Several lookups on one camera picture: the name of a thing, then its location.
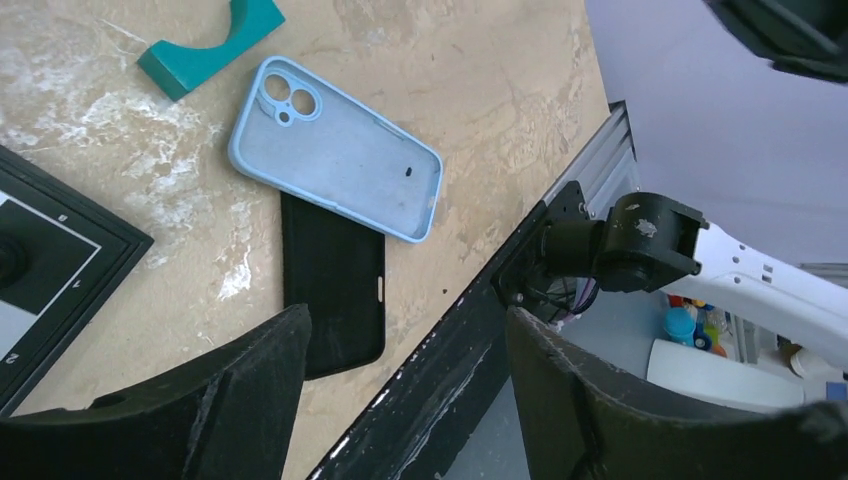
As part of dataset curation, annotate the aluminium frame rail front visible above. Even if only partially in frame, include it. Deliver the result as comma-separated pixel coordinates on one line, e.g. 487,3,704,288
542,101,642,220

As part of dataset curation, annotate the white plastic container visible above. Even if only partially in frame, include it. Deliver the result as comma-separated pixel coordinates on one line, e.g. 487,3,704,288
646,339,805,413

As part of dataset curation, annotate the black white chessboard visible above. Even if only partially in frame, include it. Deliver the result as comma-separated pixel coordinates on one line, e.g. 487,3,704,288
1,148,154,417

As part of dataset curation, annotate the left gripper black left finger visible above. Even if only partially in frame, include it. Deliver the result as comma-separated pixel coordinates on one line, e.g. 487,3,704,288
1,304,312,479

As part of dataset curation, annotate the teal bottle cap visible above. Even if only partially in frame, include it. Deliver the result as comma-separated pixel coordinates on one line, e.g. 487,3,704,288
663,307,696,347

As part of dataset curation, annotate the teal arch block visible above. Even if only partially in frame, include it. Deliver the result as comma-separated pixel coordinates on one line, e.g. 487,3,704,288
137,0,286,102

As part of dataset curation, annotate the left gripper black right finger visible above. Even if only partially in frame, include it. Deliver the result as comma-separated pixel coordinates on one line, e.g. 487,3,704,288
505,307,847,479

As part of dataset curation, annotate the light blue cased phone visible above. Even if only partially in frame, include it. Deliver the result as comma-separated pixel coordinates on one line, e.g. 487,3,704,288
228,56,443,243

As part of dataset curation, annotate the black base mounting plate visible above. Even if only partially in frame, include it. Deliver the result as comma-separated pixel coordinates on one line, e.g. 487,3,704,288
309,180,586,479

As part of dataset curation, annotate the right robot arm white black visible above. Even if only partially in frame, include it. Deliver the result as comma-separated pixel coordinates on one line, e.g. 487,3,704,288
529,1,847,370

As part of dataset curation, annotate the black phone case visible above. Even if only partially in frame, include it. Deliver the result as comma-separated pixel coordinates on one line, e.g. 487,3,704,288
280,193,386,380

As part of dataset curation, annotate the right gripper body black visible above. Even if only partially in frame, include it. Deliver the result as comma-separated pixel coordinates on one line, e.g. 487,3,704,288
706,0,847,85

